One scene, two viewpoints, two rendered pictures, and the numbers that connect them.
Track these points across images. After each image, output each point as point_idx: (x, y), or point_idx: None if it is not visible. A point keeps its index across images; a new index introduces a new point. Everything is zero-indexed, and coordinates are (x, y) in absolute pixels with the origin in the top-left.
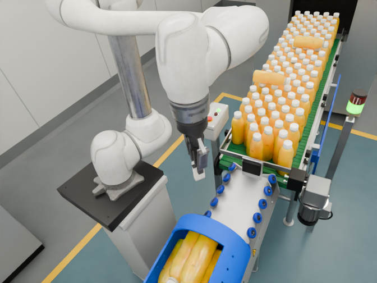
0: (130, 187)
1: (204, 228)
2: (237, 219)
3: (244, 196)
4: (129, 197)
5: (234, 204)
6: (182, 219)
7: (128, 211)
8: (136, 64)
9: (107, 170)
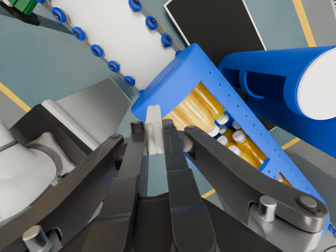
0: (60, 149)
1: (174, 97)
2: (125, 30)
3: (95, 4)
4: (74, 151)
5: (104, 24)
6: (143, 115)
7: (90, 152)
8: None
9: (38, 190)
